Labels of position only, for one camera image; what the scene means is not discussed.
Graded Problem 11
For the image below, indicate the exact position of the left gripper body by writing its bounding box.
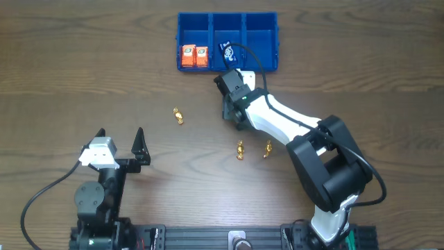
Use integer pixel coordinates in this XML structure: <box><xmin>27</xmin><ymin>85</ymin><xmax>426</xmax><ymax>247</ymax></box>
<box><xmin>96</xmin><ymin>158</ymin><xmax>151</xmax><ymax>174</ymax></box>

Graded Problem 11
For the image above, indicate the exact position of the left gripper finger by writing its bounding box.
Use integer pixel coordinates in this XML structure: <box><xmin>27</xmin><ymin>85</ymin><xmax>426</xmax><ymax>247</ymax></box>
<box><xmin>81</xmin><ymin>128</ymin><xmax>106</xmax><ymax>151</ymax></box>
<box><xmin>130</xmin><ymin>126</ymin><xmax>151</xmax><ymax>165</ymax></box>

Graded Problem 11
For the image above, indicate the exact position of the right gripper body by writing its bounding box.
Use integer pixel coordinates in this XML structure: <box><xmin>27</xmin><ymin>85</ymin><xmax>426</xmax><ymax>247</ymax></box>
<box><xmin>213</xmin><ymin>69</ymin><xmax>251</xmax><ymax>101</ymax></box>

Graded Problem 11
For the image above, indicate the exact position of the blue candy pack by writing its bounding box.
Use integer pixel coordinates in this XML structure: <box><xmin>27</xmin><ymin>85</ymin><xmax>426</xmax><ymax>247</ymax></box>
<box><xmin>218</xmin><ymin>40</ymin><xmax>240</xmax><ymax>68</ymax></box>

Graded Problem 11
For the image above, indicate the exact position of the orange candy box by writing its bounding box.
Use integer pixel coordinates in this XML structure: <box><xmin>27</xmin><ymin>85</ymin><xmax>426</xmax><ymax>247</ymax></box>
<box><xmin>195</xmin><ymin>46</ymin><xmax>210</xmax><ymax>69</ymax></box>
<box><xmin>181</xmin><ymin>44</ymin><xmax>197</xmax><ymax>68</ymax></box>

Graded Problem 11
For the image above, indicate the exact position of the blue tray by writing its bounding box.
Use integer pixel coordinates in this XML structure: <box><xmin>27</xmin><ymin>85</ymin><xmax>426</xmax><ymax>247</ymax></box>
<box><xmin>176</xmin><ymin>11</ymin><xmax>280</xmax><ymax>73</ymax></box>

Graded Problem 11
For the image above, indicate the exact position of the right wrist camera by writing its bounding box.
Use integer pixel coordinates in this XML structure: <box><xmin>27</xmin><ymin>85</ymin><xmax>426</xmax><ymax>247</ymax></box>
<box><xmin>237</xmin><ymin>68</ymin><xmax>257</xmax><ymax>91</ymax></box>

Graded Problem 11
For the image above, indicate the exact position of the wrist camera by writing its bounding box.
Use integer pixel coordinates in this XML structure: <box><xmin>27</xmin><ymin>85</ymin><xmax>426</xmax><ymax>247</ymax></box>
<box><xmin>78</xmin><ymin>136</ymin><xmax>121</xmax><ymax>171</ymax></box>
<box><xmin>237</xmin><ymin>68</ymin><xmax>257</xmax><ymax>91</ymax></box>

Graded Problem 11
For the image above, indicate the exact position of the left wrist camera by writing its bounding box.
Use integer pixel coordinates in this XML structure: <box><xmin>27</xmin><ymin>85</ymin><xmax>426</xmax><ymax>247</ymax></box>
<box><xmin>78</xmin><ymin>136</ymin><xmax>121</xmax><ymax>171</ymax></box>

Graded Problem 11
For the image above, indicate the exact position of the mounting rail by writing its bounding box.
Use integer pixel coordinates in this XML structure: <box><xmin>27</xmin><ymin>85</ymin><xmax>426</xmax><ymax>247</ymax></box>
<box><xmin>69</xmin><ymin>224</ymin><xmax>378</xmax><ymax>250</ymax></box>

